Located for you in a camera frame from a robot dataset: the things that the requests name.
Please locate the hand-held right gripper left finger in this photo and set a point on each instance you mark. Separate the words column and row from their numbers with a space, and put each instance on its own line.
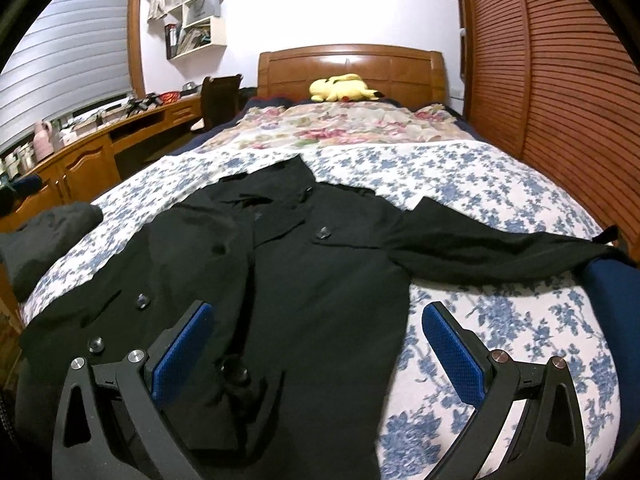
column 182, row 355

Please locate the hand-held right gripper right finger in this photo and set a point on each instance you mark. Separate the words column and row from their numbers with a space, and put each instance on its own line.
column 452, row 355

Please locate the black coat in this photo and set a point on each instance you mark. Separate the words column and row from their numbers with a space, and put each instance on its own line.
column 310, row 285

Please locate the blue floral bed sheet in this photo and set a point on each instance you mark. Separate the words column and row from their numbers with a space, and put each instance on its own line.
column 500, row 190

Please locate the dark grey garment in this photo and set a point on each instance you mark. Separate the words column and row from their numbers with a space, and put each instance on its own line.
column 45, row 240

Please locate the wooden desk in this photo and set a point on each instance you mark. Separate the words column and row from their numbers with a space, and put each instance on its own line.
column 85, row 160

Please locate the pink floral blanket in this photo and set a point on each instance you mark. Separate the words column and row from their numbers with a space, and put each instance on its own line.
column 350, row 125

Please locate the black gadget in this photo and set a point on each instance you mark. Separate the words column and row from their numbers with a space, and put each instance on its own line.
column 142, row 104

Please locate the pink bottle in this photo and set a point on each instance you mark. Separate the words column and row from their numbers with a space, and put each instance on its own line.
column 43, row 140

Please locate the brown desk chair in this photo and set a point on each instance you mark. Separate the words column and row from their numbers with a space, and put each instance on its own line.
column 220, row 100

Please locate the red basket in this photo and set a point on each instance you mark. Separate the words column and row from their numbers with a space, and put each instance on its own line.
column 170, row 97

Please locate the yellow plush toy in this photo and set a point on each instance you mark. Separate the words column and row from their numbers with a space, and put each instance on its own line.
column 340, row 89

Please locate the wooden louvered wardrobe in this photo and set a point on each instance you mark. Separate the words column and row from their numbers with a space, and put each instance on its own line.
column 560, row 85

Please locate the wooden headboard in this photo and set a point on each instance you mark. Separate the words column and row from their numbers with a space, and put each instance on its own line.
column 300, row 72

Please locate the grey window blind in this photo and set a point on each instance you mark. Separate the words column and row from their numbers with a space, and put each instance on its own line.
column 65, row 60

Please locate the wooden window frame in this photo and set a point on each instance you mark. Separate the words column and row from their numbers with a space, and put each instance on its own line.
column 136, row 35

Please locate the white wall shelf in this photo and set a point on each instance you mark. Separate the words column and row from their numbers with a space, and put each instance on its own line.
column 200, row 10

